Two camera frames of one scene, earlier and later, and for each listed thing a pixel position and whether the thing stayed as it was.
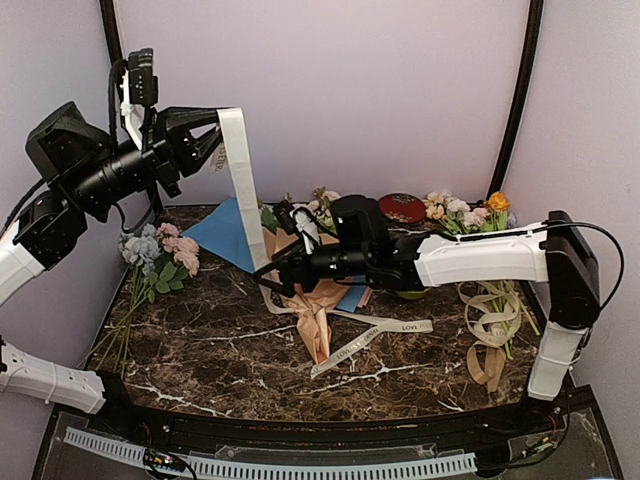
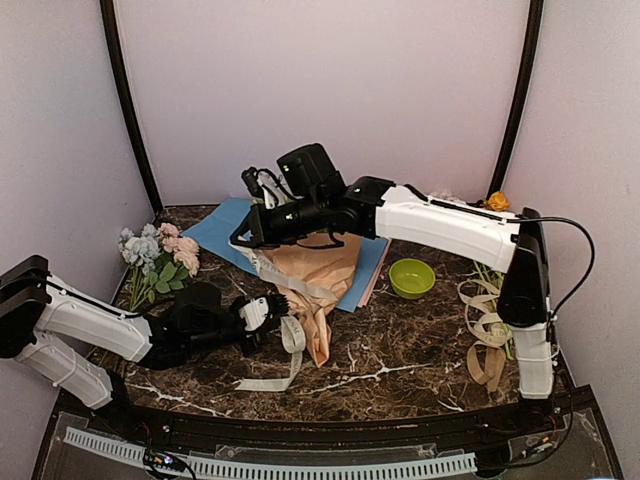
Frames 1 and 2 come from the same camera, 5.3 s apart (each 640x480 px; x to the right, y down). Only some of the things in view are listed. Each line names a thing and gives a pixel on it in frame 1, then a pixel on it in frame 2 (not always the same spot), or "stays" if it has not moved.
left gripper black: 181,147 to 261,341
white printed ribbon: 234,125 to 294,334
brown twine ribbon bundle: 492,317 stays
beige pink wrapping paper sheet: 310,299 stays
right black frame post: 520,100 stays
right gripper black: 287,264 to 263,232
